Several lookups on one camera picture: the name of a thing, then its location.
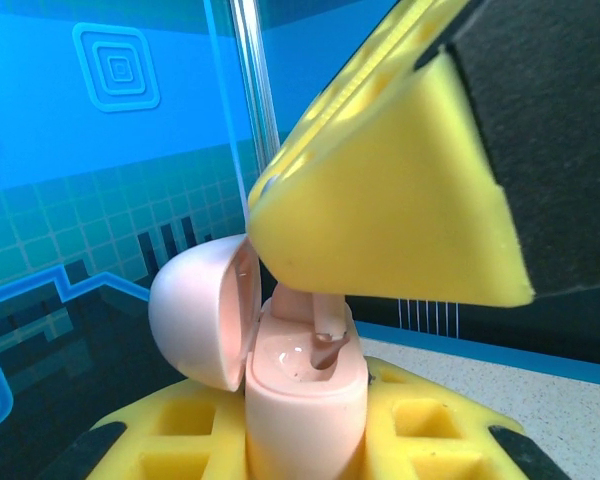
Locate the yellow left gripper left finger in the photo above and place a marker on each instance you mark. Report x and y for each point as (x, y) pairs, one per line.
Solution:
(130, 440)

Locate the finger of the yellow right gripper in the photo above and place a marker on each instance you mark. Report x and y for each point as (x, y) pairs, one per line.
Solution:
(380, 200)

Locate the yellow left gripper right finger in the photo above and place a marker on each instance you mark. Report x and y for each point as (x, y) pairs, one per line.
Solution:
(375, 440)

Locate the pink round charging case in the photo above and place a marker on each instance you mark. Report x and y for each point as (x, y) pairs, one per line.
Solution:
(300, 425)

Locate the aluminium frame post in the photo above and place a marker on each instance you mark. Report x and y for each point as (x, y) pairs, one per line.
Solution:
(252, 75)

